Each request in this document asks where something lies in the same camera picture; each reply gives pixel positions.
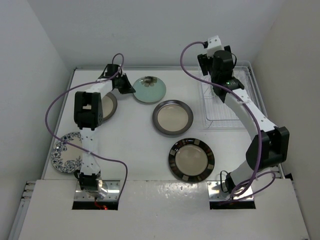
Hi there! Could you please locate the small teal flower plate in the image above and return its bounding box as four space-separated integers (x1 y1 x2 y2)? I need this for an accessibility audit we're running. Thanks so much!
133 76 167 104

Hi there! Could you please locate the large teal flower plate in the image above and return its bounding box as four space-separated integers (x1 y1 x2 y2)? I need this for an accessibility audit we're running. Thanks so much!
210 85 217 97

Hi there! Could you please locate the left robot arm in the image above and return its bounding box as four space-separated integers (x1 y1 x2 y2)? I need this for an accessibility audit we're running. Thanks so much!
73 64 135 195

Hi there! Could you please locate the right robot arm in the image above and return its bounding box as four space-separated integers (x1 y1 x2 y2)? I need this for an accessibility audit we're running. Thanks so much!
197 41 290 194

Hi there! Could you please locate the left grey rim cream plate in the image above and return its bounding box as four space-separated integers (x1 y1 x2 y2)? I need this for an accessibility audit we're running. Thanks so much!
101 92 118 122

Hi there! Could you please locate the grey rim cream plate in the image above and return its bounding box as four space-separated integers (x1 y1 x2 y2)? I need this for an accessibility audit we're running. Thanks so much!
101 92 118 122
152 99 194 136

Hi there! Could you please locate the centre grey rim cream plate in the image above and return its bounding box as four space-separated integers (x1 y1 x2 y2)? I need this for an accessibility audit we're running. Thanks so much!
152 99 194 136

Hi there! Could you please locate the blue floral white plate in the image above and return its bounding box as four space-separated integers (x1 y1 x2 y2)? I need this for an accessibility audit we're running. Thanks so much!
50 132 83 174

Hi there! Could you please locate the black patterned rim plate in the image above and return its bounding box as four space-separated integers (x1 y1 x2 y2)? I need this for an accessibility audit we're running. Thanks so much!
168 138 215 184

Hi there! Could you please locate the white front cover board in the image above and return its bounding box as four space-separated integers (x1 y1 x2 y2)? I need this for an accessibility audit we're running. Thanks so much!
19 179 309 240

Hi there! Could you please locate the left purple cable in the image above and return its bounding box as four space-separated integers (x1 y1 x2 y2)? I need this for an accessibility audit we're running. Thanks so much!
44 53 129 201

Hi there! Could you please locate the purple cable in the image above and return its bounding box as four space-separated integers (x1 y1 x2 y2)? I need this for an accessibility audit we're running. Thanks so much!
44 53 129 201
180 41 277 201

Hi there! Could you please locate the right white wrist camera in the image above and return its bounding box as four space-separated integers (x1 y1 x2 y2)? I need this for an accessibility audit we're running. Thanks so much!
206 35 223 58

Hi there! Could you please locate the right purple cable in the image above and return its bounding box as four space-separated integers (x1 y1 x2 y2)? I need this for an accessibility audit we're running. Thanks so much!
180 41 277 201

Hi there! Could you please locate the white wire dish rack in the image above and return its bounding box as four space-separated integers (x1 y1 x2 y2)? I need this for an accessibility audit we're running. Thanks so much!
198 59 269 130

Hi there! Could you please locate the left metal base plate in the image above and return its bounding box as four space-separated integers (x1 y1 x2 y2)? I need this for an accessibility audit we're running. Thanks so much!
74 180 120 202

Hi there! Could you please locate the metal base plate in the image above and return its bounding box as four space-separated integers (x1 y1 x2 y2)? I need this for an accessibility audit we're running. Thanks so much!
206 180 254 202
74 180 120 202

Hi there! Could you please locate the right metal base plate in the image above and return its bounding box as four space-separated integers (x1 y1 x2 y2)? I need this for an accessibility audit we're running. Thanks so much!
206 180 254 202

